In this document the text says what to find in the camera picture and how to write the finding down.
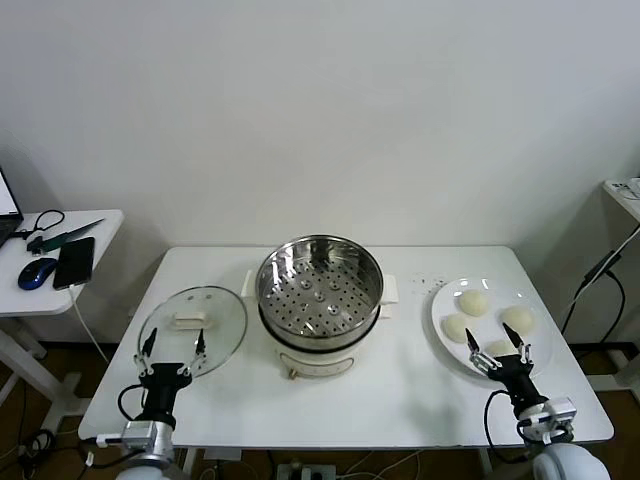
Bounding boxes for black floor cables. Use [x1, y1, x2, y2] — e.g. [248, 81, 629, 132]
[17, 428, 89, 480]

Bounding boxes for white shelf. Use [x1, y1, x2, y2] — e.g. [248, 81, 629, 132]
[601, 178, 640, 224]

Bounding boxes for black laptop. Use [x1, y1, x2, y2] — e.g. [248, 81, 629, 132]
[0, 167, 25, 249]

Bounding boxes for black smartphone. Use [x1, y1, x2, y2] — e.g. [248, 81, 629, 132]
[52, 236, 96, 292]

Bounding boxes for steel steamer basket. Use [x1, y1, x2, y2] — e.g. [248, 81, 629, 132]
[241, 233, 401, 350]

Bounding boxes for round glass pot lid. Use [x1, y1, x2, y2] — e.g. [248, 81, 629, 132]
[137, 284, 250, 381]

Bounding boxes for white round plate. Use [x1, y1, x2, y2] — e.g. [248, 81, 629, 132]
[430, 277, 555, 383]

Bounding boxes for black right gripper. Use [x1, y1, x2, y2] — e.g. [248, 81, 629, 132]
[464, 322, 549, 411]

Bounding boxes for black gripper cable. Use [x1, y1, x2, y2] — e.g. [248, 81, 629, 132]
[483, 389, 531, 466]
[117, 383, 149, 424]

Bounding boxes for black power adapter cable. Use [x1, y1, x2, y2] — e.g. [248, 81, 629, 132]
[559, 249, 627, 351]

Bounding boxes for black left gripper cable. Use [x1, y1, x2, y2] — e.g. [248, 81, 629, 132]
[117, 383, 149, 424]

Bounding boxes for grey floor power strip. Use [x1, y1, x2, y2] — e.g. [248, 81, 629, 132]
[276, 462, 337, 480]

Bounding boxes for black cord loop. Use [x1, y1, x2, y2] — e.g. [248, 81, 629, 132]
[14, 208, 66, 240]

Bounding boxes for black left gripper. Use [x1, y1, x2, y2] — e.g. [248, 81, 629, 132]
[133, 327, 209, 424]

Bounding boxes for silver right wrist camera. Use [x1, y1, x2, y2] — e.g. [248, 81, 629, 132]
[517, 397, 577, 444]

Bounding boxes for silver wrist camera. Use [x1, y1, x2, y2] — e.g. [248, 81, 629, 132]
[97, 421, 156, 450]
[517, 397, 577, 444]

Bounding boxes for thin white cable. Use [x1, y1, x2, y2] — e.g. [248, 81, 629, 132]
[612, 230, 640, 259]

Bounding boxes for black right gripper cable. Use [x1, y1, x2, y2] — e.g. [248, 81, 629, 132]
[483, 389, 531, 466]

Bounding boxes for green handled black knife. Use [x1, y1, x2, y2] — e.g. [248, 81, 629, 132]
[39, 217, 107, 253]

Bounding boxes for white charging cable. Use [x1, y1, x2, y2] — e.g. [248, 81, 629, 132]
[69, 285, 110, 365]

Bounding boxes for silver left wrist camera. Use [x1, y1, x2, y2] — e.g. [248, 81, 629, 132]
[97, 421, 156, 450]

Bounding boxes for white side table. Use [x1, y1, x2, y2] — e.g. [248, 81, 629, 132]
[0, 208, 125, 430]

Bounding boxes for blue computer mouse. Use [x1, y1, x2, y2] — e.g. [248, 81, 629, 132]
[17, 257, 58, 291]

